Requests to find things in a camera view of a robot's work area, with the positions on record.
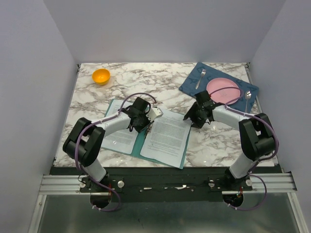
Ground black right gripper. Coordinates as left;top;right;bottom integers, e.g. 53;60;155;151
184;102;207;130

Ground silver folder clip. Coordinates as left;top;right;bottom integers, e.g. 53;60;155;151
144;124;153;138

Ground teal plastic folder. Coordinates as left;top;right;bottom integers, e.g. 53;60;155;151
100;99;191;170

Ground single printed paper sheet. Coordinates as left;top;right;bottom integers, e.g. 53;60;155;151
102;99;138;155

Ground printed white paper sheets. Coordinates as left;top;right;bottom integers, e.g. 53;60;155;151
140;110;191;169

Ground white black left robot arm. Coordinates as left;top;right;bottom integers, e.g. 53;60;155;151
63;97;154;192

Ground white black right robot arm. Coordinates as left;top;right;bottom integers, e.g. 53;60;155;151
184;91;279;190

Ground blue fabric placemat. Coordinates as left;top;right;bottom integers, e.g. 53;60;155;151
179;62;259;113

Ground pink plate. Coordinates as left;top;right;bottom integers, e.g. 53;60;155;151
207;78;241;105

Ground silver fork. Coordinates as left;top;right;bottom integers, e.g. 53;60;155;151
195;69;206;89

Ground orange plastic bowl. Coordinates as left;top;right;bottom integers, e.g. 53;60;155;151
92;68;110;85

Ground silver spoon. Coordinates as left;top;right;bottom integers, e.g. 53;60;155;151
244;90;252;113

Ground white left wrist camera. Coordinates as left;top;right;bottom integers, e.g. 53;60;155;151
146;107;163;122

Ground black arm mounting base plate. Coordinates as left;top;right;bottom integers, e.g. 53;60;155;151
50;166;253;203

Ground aluminium extrusion rail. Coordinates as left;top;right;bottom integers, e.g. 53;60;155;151
39;173;297;195

